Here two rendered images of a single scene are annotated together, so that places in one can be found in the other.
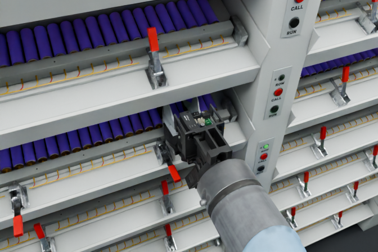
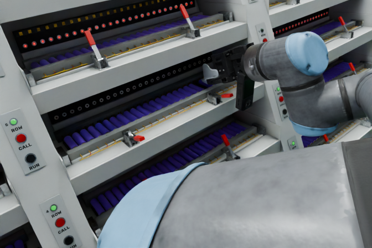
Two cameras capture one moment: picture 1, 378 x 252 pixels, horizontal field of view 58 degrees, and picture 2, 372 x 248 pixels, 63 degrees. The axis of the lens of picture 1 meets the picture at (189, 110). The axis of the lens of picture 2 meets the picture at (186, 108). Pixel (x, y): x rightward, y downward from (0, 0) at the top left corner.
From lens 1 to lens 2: 0.56 m
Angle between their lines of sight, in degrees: 32
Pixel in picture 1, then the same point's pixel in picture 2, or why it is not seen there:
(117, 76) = (171, 41)
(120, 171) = (191, 114)
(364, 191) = not seen: outside the picture
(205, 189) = (248, 58)
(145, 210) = not seen: hidden behind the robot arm
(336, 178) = (349, 138)
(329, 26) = (273, 8)
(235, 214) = (271, 45)
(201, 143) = (234, 57)
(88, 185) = (174, 124)
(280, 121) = not seen: hidden behind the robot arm
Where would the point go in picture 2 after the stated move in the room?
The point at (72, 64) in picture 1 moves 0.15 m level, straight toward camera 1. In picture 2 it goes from (144, 39) to (172, 26)
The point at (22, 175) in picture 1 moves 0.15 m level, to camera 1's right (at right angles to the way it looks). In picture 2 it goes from (128, 126) to (185, 105)
